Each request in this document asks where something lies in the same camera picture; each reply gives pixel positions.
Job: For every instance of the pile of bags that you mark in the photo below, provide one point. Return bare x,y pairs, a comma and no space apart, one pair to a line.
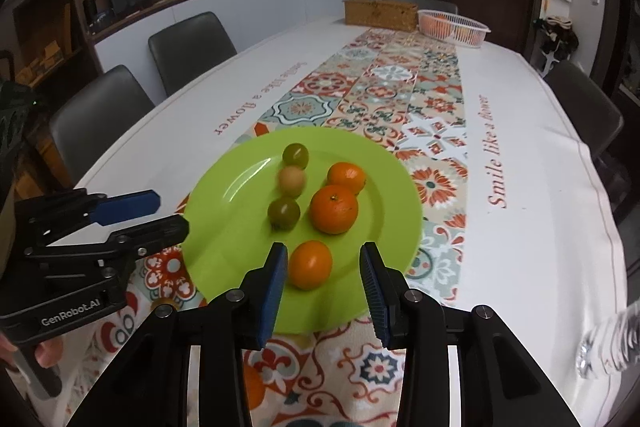
557,39

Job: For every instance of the wicker box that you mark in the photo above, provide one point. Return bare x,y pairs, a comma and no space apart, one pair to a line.
380,14

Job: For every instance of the green tomato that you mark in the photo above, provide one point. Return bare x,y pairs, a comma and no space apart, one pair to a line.
284,213
295,154

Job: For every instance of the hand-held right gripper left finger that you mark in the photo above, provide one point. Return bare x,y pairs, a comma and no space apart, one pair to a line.
272,297

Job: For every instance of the person's left hand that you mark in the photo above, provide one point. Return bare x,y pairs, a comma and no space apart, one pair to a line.
50,353

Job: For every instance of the grey chair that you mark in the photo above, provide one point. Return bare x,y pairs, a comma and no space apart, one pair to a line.
582,107
192,52
420,3
95,122

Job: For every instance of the large orange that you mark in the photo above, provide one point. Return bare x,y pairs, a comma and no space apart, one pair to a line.
334,209

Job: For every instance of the brown longan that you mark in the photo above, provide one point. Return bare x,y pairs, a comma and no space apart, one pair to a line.
291,180

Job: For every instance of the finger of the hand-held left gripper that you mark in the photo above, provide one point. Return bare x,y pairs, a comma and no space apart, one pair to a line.
155,232
130,206

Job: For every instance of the white plastic basket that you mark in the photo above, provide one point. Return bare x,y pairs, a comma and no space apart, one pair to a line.
452,29

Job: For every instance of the green plate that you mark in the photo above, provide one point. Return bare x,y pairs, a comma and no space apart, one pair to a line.
230,227

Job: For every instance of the patterned table runner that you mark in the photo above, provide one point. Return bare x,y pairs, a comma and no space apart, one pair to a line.
390,107

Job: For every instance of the clear water bottle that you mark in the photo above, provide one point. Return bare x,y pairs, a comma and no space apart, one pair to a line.
607,347

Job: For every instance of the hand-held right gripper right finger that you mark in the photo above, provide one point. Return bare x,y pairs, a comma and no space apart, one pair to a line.
372,292

